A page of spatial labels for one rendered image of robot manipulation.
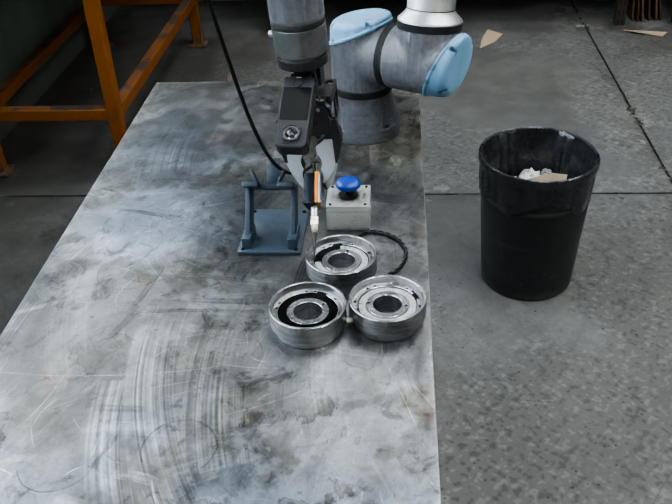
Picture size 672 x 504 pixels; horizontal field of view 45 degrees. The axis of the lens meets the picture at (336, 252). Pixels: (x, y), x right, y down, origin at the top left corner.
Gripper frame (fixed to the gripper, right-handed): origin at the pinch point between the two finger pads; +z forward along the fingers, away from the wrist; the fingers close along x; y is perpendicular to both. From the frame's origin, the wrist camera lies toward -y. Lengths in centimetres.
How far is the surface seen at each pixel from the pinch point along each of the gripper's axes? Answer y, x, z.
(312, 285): -16.0, -1.7, 6.8
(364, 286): -14.9, -8.8, 7.6
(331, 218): 3.7, -1.1, 8.8
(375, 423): -37.7, -12.8, 10.1
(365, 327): -22.9, -9.9, 8.2
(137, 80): 185, 112, 65
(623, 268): 109, -69, 98
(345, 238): -3.7, -4.5, 7.5
